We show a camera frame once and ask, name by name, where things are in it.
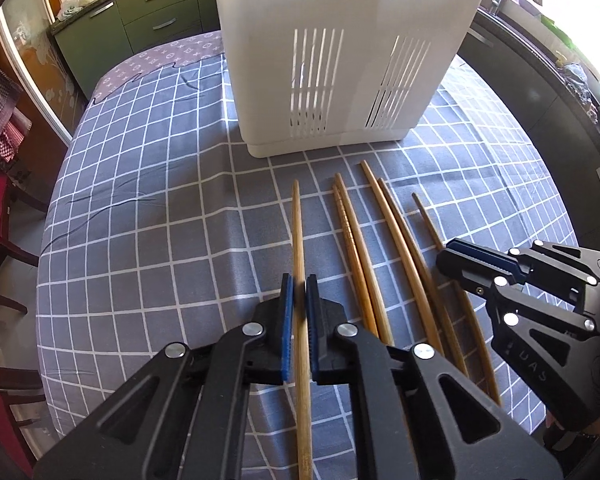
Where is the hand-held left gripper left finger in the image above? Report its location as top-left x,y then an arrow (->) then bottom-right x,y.
32,272 -> 296,480

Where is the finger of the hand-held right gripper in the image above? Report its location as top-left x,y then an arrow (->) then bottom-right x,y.
445,239 -> 583,301
436,249 -> 600,432

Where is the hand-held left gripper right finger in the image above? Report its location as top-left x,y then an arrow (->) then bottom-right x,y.
305,274 -> 563,480

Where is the brown wooden chopstick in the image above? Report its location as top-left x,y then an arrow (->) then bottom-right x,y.
411,192 -> 502,406

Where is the pale wooden chopstick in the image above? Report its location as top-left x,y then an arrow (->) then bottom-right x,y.
291,180 -> 313,480

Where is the bunch of wooden chopsticks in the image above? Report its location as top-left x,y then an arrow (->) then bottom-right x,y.
331,160 -> 470,378

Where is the white plastic utensil holder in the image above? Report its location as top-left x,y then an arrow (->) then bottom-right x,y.
211,0 -> 493,160

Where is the dark green sink cabinet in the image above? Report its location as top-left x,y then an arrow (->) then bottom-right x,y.
457,10 -> 600,261

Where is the blue checked tablecloth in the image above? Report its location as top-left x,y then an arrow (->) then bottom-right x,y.
35,52 -> 581,480

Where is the crumpled dish cloth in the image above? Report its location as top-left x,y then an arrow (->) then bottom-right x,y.
555,62 -> 600,111

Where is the green plastic bowl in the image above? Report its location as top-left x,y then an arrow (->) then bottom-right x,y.
540,15 -> 572,42

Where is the kitchen window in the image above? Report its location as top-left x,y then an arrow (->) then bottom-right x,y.
520,0 -> 600,86

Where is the dark wooden chair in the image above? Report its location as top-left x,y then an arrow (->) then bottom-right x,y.
0,362 -> 48,468

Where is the purple patterned tablecloth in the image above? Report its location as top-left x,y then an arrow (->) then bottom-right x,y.
91,30 -> 226,103

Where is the green base cabinet with drawers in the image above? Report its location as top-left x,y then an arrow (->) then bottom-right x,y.
50,0 -> 221,103

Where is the glass sliding door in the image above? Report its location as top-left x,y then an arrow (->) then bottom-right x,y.
0,0 -> 88,143

